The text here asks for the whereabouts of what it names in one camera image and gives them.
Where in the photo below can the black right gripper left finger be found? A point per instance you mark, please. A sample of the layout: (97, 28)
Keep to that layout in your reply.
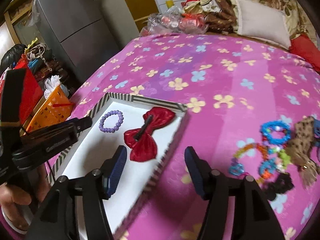
(111, 172)

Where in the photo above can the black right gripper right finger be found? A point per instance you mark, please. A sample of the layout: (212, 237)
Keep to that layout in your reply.
(200, 172)

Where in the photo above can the red satin bow hair clip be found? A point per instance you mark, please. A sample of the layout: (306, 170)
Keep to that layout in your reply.
(140, 141)

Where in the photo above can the black scrunchie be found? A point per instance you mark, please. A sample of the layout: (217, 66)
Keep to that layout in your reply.
(281, 185)

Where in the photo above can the leopard print fabric bow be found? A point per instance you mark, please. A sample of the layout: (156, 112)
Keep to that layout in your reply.
(299, 149)

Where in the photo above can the left hand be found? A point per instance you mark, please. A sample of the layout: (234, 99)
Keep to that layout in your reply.
(12, 196)

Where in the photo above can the blue heart charm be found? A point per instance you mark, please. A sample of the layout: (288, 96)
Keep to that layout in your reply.
(236, 169)

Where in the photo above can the orange plastic basket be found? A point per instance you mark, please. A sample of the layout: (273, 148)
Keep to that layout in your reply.
(54, 110)

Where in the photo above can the striped white tray box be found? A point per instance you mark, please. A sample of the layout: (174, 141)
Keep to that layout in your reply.
(112, 116)

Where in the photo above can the red gift bag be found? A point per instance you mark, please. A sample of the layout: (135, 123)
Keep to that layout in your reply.
(26, 92)

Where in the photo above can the pink floral bedsheet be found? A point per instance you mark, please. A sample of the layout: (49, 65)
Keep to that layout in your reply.
(230, 86)

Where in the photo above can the blue hair claw clip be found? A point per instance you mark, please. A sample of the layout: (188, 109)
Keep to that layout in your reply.
(316, 131)

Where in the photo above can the grey refrigerator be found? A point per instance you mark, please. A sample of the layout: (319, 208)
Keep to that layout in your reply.
(77, 34)

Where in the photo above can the brown satin cloth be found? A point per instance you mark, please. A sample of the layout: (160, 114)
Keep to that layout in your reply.
(223, 20)

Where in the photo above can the clear plastic bag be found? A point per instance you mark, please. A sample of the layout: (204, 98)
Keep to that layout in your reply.
(174, 21)

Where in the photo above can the white pillow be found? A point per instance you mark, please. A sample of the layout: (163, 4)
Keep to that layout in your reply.
(261, 22)

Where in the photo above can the red cushion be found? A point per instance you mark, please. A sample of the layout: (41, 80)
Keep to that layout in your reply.
(305, 48)

